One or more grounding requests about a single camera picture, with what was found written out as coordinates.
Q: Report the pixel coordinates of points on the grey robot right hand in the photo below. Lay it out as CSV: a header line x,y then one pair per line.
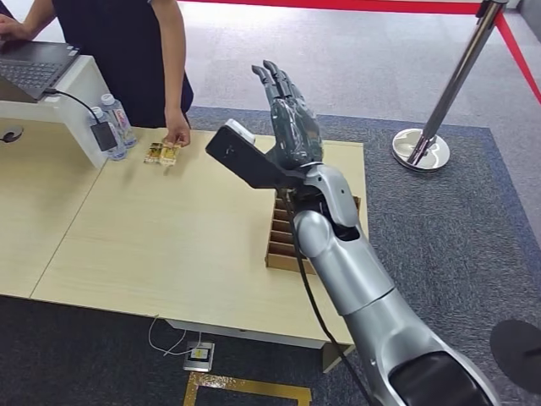
x,y
296,131

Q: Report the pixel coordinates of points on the person's left hand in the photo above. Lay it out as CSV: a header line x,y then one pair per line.
x,y
178,131

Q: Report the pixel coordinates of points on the person's right hand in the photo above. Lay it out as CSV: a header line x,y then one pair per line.
x,y
11,28

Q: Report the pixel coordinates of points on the person's right forearm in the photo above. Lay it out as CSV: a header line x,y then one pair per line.
x,y
40,15

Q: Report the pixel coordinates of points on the person's left forearm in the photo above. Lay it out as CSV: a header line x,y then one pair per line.
x,y
171,56

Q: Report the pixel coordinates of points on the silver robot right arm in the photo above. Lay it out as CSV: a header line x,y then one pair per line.
x,y
372,302

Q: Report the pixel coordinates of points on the person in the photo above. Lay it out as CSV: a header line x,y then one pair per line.
x,y
118,50

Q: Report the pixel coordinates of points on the slotted cardboard card holder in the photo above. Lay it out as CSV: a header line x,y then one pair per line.
x,y
281,246

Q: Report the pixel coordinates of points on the dark grey laptop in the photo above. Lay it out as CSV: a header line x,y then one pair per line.
x,y
29,67

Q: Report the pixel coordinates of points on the clear plastic water bottle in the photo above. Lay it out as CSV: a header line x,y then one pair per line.
x,y
121,120
117,152

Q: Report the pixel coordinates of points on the black power adapter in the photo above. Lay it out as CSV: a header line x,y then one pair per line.
x,y
104,137

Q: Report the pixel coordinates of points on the white desk riser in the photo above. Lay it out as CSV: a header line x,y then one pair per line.
x,y
80,84

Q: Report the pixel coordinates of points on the chrome stanchion base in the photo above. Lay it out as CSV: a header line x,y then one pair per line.
x,y
438,154

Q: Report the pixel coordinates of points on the white desk underframe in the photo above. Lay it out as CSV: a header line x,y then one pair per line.
x,y
236,333

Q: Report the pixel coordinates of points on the metal floor socket box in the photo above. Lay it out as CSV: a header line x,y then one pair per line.
x,y
198,356

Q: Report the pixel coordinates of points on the red barrier belt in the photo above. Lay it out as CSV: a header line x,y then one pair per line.
x,y
517,56

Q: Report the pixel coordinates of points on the black round floor base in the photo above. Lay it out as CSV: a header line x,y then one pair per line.
x,y
515,353

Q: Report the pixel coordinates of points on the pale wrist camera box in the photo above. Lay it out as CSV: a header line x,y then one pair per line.
x,y
241,130

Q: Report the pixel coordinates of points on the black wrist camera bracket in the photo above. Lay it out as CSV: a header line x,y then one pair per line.
x,y
245,162

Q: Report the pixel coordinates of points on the chrome stanchion post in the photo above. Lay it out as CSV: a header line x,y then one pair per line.
x,y
456,78

